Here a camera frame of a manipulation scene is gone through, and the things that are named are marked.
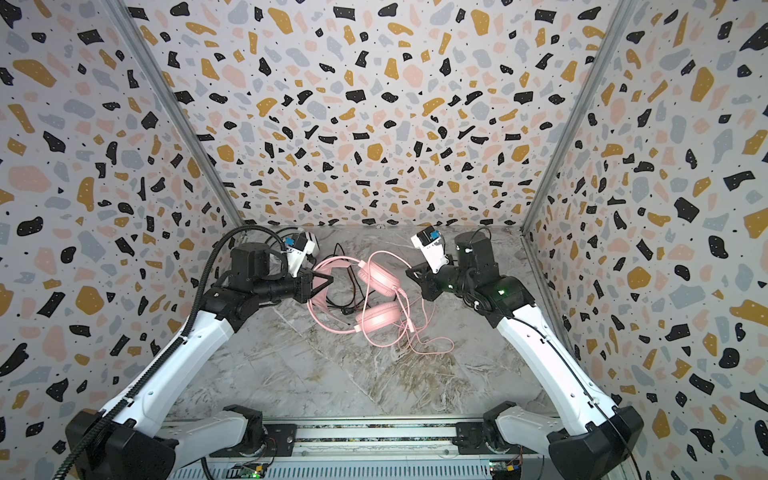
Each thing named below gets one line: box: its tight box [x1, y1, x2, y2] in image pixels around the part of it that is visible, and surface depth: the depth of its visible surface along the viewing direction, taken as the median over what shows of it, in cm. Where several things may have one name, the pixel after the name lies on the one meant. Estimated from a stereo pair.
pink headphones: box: [308, 256, 401, 333], surface depth 66 cm
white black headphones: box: [285, 227, 320, 275], surface depth 67 cm
